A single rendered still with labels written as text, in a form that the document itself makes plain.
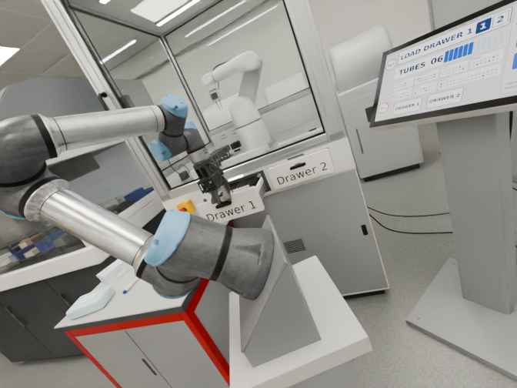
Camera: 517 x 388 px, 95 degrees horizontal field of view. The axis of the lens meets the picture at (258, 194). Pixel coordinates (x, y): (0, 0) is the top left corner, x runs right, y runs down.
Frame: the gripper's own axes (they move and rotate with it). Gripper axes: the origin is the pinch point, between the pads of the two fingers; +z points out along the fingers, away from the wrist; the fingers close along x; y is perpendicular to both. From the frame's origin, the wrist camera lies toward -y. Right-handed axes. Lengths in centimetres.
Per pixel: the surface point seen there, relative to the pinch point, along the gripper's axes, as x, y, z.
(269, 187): 14.3, -21.6, 6.9
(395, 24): 180, -336, -57
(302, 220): 23.6, -21.8, 29.5
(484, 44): 94, -3, -21
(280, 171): 22.7, -19.8, 0.3
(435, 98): 81, -4, -11
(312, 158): 38.5, -19.9, -0.6
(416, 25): 204, -335, -44
